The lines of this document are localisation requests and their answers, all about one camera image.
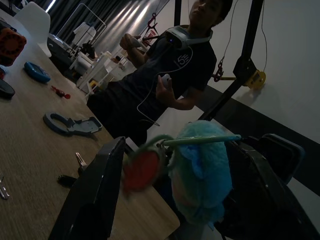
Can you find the dark grey chair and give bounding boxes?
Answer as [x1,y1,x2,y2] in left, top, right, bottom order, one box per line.
[258,133,306,186]

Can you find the person in dark clothes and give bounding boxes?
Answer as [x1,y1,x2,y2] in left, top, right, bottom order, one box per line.
[86,0,235,149]

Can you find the grey printed ring bracket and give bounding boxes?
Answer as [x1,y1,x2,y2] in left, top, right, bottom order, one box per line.
[42,112,103,137]

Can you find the blue plush keychain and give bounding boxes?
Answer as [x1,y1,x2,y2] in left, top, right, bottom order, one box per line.
[168,119,235,225]

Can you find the yellow spool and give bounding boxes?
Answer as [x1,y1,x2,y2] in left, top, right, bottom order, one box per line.
[246,70,267,91]

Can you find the light wooden table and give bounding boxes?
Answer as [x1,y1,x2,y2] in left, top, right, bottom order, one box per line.
[0,9,181,240]

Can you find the black gantry frame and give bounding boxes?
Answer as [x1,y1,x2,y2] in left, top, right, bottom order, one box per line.
[173,0,266,122]

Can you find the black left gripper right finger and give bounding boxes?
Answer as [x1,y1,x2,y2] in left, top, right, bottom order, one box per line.
[214,136,320,240]

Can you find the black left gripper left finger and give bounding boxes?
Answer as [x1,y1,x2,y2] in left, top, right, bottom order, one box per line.
[48,136,126,240]

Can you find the grey headset on neck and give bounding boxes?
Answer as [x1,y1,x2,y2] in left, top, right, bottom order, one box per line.
[166,26,214,48]

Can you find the orange black fan block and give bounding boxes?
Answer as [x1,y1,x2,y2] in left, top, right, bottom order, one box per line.
[0,26,28,67]

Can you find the white controller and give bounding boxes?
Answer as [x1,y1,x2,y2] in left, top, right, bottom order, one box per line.
[159,74,172,89]
[130,37,143,49]

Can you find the blue round gadget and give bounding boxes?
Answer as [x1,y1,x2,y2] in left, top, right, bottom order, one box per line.
[24,61,52,84]

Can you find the white shell chair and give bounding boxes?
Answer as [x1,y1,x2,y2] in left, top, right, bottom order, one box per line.
[13,1,52,58]

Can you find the white shelf unit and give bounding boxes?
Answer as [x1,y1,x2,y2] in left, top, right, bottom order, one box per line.
[69,48,132,97]

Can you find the red clip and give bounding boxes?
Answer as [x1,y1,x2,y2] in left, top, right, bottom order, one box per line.
[51,85,72,100]

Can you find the silver key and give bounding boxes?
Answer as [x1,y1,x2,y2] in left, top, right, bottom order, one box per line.
[0,171,12,201]

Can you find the white clothes rack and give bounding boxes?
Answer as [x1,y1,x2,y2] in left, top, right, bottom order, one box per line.
[56,2,109,55]

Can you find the black ring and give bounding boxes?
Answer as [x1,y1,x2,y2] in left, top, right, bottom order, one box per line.
[0,79,16,99]

